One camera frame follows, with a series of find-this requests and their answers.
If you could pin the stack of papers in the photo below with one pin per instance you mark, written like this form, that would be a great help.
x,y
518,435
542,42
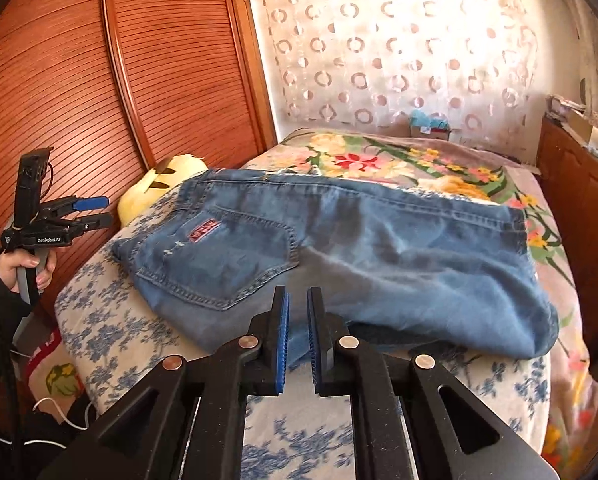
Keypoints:
x,y
564,106

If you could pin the blue denim pants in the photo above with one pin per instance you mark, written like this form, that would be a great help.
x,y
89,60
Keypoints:
x,y
379,260

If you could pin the circle-patterned sheer wall curtain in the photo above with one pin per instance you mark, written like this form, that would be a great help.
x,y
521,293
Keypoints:
x,y
389,50

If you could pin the patterned window drape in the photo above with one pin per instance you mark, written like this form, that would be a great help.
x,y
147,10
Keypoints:
x,y
586,70

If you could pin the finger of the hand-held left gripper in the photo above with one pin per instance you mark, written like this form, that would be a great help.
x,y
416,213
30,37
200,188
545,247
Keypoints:
x,y
91,203
96,221

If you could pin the person's left hand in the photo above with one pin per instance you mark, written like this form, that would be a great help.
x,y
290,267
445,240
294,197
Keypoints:
x,y
9,267

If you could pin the wooden low cabinet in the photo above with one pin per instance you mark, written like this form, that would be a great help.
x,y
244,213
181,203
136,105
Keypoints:
x,y
579,185

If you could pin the wooden slatted wardrobe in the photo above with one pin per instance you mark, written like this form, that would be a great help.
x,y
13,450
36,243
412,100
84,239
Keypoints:
x,y
129,85

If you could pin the yellow plush toy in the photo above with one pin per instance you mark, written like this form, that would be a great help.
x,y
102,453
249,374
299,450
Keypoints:
x,y
149,185

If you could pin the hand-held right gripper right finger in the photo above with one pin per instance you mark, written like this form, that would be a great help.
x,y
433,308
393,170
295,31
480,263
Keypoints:
x,y
313,345

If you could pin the red yellow printed cloth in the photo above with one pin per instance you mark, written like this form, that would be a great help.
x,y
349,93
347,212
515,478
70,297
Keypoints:
x,y
59,375

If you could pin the blue floral white quilt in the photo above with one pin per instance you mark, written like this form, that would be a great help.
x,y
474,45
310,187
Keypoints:
x,y
129,340

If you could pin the cardboard box with blue cloth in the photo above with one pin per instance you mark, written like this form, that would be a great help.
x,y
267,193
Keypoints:
x,y
429,125

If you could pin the colourful flower blanket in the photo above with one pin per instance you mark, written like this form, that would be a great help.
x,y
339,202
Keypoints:
x,y
379,155

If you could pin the open cardboard box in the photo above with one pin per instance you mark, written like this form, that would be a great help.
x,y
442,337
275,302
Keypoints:
x,y
584,125

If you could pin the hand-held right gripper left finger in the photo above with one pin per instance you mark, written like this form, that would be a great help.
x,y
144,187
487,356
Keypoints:
x,y
281,345

